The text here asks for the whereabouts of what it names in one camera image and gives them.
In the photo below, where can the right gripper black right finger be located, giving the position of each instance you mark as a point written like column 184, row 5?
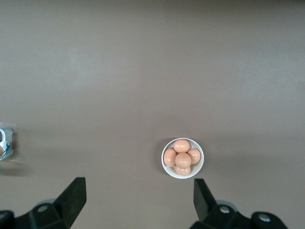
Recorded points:
column 205, row 205

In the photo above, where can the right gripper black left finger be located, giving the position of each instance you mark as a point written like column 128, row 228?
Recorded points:
column 69, row 202

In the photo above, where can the clear plastic egg carton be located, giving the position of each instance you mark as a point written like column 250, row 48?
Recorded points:
column 8, row 133

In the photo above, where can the white round bowl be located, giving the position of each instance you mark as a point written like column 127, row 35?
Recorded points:
column 166, row 171

